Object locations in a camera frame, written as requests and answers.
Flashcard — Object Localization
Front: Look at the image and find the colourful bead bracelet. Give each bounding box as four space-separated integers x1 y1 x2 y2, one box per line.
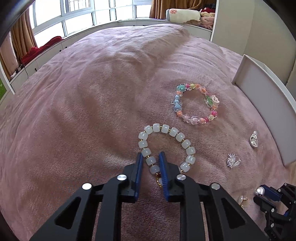
171 83 220 127

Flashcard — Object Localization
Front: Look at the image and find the pink plush blanket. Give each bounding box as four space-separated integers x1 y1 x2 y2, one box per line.
0 24 296 241

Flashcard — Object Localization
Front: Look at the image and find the white jade bead bracelet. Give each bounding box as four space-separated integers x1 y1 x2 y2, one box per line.
138 123 197 189

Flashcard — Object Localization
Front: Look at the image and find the window frame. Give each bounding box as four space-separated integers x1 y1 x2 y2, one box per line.
28 0 153 37

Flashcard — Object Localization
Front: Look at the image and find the silver fan-shaped earring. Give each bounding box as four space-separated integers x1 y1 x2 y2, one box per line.
249 131 260 148

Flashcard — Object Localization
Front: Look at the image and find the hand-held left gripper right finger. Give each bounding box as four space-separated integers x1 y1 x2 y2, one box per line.
159 152 270 241

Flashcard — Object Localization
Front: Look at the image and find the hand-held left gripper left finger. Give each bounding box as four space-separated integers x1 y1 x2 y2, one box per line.
29 152 143 241

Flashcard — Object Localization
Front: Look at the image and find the folded pink blanket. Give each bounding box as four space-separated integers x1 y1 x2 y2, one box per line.
199 13 213 30

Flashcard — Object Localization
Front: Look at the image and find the black cable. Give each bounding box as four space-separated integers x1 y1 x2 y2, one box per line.
16 62 38 78

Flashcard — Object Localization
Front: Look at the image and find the red blanket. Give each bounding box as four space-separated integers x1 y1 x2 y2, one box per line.
21 36 62 65

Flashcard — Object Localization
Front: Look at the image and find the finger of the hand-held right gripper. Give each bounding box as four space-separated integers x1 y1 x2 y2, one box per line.
261 183 296 210
253 196 296 237

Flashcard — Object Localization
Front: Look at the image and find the brown curtain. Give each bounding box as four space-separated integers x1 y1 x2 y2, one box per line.
149 0 216 19
0 31 19 80
10 10 37 66

